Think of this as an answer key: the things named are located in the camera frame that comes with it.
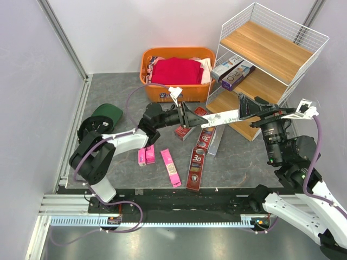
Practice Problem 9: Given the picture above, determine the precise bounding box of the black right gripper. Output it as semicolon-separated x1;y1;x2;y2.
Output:
237;92;295;163

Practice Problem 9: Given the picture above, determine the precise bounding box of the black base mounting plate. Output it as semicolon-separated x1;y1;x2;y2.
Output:
87;187;284;217

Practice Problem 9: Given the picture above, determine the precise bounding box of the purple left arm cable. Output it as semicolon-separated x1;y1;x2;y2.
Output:
49;83;174;246

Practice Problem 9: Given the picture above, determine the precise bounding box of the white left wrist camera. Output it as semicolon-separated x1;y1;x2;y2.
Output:
168;86;183;107

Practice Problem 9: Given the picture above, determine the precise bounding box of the green black cap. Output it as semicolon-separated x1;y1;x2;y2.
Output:
77;103;123;143

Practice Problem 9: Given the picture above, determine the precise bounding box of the silver toothpaste box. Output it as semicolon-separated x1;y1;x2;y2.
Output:
208;125;225;157
201;109;241;128

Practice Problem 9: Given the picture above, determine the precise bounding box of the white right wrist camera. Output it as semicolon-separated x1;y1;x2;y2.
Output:
281;99;319;120

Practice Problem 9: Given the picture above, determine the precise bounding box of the pink toothpaste box left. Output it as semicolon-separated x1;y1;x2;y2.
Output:
138;148;146;166

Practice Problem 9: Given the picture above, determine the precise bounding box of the pink toothpaste box middle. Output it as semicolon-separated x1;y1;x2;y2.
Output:
145;145;156;164

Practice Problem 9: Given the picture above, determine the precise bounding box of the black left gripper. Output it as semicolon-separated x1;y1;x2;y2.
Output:
155;101;208;129

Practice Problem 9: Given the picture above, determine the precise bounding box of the pink toothpaste box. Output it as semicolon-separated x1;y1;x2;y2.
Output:
138;148;146;166
145;145;156;164

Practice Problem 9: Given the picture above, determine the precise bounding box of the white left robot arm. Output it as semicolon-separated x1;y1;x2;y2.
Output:
69;102;208;213

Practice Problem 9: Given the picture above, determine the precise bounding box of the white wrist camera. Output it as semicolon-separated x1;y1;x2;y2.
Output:
168;86;183;107
281;99;319;120

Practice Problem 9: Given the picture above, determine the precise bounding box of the cream patterned cloth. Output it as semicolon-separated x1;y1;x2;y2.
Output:
191;57;212;85

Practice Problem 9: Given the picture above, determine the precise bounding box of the purple white toothpaste box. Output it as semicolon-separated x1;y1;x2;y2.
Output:
211;55;243;82

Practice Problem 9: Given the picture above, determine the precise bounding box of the red 3D toothpaste box upper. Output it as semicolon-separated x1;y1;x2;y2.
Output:
196;126;216;150

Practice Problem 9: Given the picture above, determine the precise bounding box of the red 3D toothpaste box lower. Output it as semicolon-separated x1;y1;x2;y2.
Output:
186;147;205;192

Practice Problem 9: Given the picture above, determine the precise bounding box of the blue slotted cable duct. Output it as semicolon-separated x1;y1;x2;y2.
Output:
50;216;257;228

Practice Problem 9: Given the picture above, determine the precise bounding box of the red folded cloth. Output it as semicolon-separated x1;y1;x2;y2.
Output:
151;57;204;85

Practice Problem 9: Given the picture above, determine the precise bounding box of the aluminium frame rail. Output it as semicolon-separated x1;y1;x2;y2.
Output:
36;0;90;82

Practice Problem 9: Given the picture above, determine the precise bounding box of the red 3d toothpaste box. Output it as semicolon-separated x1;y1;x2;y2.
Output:
186;147;205;192
196;126;216;150

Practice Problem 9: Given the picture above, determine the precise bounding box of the white wire wooden shelf rack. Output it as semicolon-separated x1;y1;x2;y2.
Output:
205;2;330;141

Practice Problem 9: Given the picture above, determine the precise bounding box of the dark red toothpaste box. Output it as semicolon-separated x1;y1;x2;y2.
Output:
174;107;208;141

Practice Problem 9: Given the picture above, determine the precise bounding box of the pink toothpaste box angled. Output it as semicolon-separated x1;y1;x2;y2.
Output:
160;149;182;188

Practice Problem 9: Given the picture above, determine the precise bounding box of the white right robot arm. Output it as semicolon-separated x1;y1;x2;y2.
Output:
238;93;346;259

